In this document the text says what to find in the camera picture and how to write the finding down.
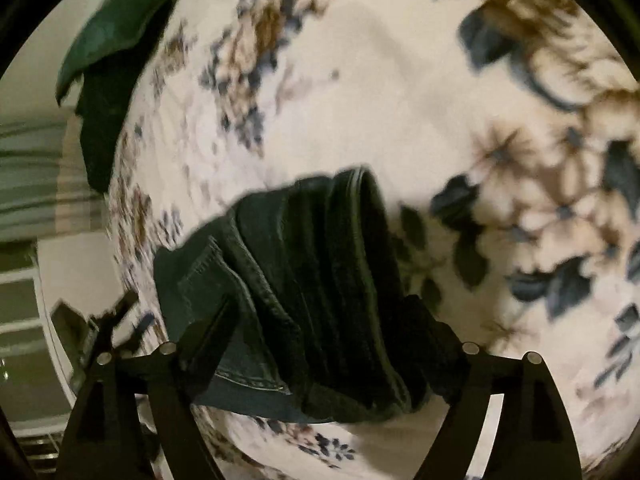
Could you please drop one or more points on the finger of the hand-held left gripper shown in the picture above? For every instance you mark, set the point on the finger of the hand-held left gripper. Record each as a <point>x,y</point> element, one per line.
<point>117,310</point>

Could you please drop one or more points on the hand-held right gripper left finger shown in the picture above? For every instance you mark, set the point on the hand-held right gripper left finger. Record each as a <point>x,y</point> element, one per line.
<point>200,345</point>

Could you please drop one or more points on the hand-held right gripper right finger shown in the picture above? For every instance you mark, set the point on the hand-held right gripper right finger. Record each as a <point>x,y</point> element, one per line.
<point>475,375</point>

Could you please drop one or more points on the grey-green curtain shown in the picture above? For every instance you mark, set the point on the grey-green curtain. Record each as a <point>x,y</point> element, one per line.
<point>45,180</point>

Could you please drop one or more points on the dark green plush blanket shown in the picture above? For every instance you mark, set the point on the dark green plush blanket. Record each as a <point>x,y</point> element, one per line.
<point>115,50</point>

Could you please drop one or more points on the floral bedspread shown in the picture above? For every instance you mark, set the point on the floral bedspread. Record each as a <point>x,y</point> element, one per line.
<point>375,85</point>

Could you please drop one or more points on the dark blue denim pants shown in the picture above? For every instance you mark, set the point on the dark blue denim pants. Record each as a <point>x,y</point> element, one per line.
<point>310,285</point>

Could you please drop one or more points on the white-framed window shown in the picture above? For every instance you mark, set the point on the white-framed window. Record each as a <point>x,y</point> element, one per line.
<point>25,350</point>

